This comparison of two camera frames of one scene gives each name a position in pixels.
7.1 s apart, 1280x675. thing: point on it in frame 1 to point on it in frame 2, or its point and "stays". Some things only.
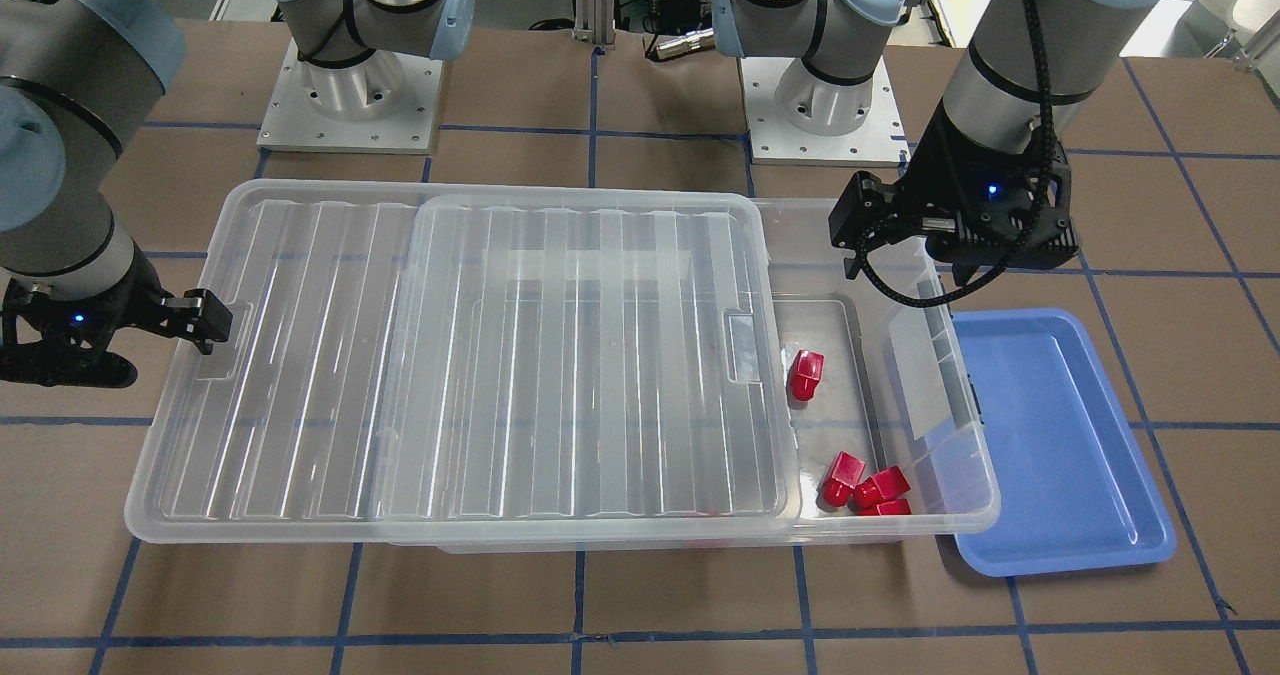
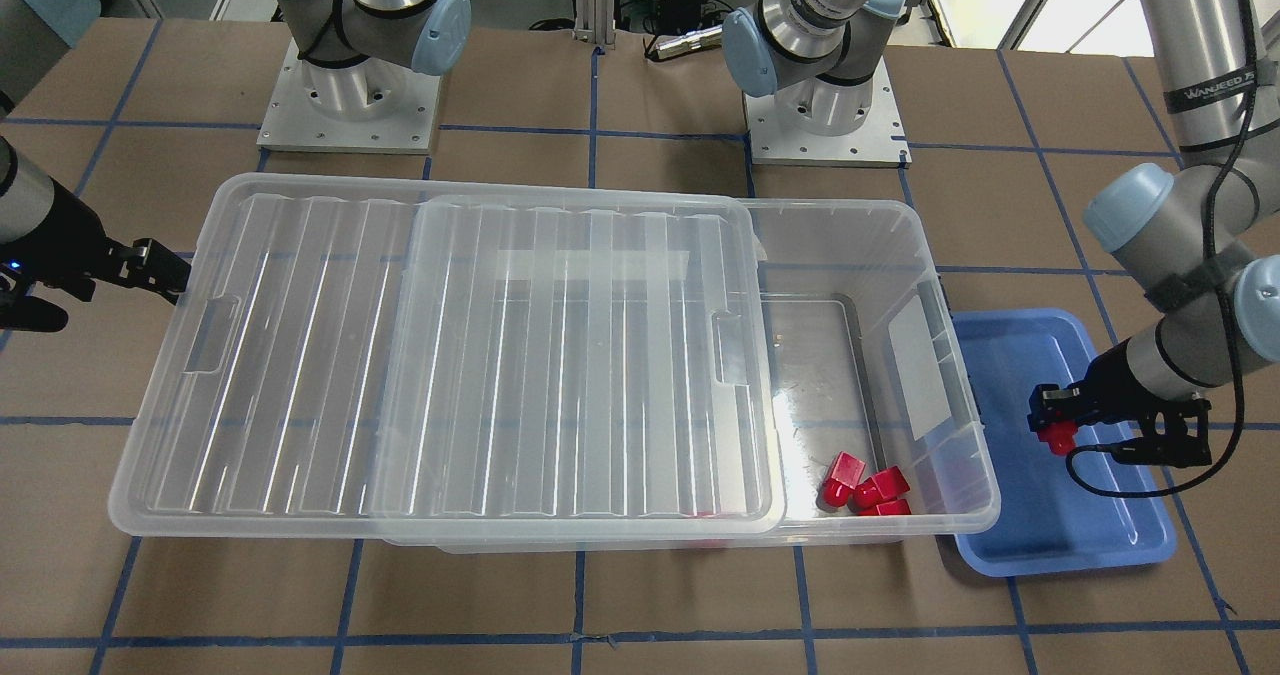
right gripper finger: x=198 y=316 to x=151 y=266
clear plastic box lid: x=428 y=365 stays
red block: x=895 y=507 stays
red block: x=884 y=485 stays
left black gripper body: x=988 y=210 to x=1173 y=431
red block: x=805 y=373 to x=1058 y=435
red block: x=847 y=474 stays
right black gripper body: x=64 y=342 to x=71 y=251
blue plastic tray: x=1074 y=494 stays
